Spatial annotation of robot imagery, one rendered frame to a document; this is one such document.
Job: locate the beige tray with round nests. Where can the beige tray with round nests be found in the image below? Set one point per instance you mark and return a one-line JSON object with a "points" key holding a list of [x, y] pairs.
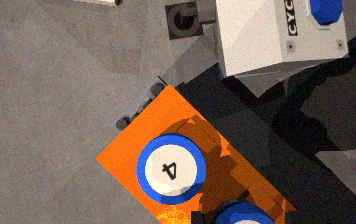
{"points": [[103, 2]]}

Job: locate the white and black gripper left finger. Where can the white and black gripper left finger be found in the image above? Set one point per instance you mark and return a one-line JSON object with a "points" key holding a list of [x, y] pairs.
{"points": [[198, 218]]}

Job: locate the white push-button box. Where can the white push-button box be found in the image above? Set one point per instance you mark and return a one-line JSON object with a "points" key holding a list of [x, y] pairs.
{"points": [[264, 36]]}

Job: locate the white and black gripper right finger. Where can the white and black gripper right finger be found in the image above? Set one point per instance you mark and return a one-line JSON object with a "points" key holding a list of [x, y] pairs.
{"points": [[297, 217]]}

